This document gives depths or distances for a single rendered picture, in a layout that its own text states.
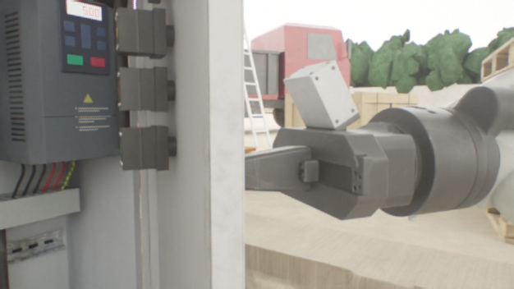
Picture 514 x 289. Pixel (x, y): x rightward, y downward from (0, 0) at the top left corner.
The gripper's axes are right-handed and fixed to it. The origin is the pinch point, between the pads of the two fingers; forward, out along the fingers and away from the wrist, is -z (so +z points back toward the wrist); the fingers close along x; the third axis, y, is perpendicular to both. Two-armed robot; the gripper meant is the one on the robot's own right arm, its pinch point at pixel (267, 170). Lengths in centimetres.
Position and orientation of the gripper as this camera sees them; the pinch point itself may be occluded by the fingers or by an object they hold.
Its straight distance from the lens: 27.0
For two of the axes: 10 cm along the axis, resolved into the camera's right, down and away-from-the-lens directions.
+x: 3.8, 0.9, -9.2
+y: 0.0, 10.0, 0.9
